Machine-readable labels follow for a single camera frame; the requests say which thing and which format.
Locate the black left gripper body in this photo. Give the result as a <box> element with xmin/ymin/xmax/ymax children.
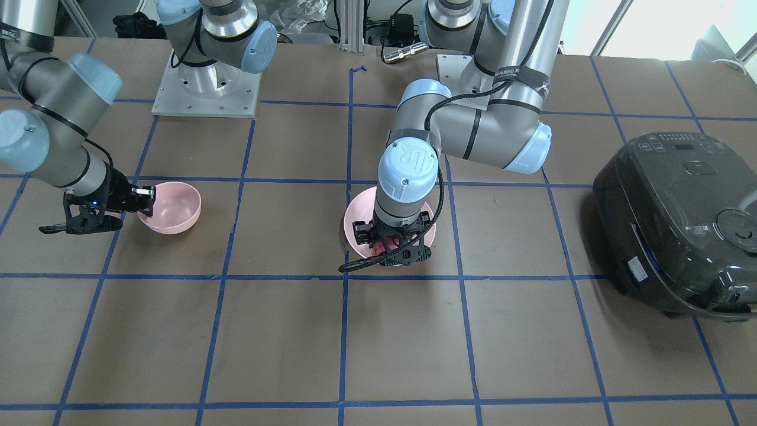
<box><xmin>352</xmin><ymin>211</ymin><xmax>432</xmax><ymax>246</ymax></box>

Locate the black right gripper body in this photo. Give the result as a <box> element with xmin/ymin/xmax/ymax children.
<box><xmin>64</xmin><ymin>167</ymin><xmax>140</xmax><ymax>221</ymax></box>

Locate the red apple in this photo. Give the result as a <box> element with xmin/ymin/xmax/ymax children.
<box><xmin>370</xmin><ymin>239</ymin><xmax>392</xmax><ymax>256</ymax></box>

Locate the small pink bowl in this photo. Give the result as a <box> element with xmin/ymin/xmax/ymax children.
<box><xmin>137</xmin><ymin>181</ymin><xmax>201</xmax><ymax>235</ymax></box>

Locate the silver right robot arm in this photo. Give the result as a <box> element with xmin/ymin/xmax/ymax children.
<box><xmin>2</xmin><ymin>1</ymin><xmax>277</xmax><ymax>232</ymax></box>

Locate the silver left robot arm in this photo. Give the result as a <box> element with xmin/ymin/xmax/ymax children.
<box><xmin>344</xmin><ymin>1</ymin><xmax>570</xmax><ymax>254</ymax></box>

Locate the pink plate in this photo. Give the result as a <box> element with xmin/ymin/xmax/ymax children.
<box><xmin>343</xmin><ymin>186</ymin><xmax>435</xmax><ymax>267</ymax></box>

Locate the dark grey rice cooker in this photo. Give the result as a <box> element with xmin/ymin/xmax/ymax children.
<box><xmin>593</xmin><ymin>131</ymin><xmax>756</xmax><ymax>322</ymax></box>

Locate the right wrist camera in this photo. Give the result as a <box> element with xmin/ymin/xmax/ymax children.
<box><xmin>38</xmin><ymin>204</ymin><xmax>124</xmax><ymax>235</ymax></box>

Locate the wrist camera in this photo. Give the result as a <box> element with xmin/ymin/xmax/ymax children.
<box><xmin>379</xmin><ymin>239</ymin><xmax>432</xmax><ymax>266</ymax></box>
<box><xmin>38</xmin><ymin>204</ymin><xmax>124</xmax><ymax>235</ymax></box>

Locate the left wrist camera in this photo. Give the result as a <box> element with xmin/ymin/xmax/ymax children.
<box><xmin>379</xmin><ymin>239</ymin><xmax>432</xmax><ymax>266</ymax></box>

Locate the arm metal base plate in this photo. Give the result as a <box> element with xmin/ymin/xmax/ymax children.
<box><xmin>151</xmin><ymin>52</ymin><xmax>262</xmax><ymax>118</ymax></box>
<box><xmin>437</xmin><ymin>54</ymin><xmax>494</xmax><ymax>95</ymax></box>

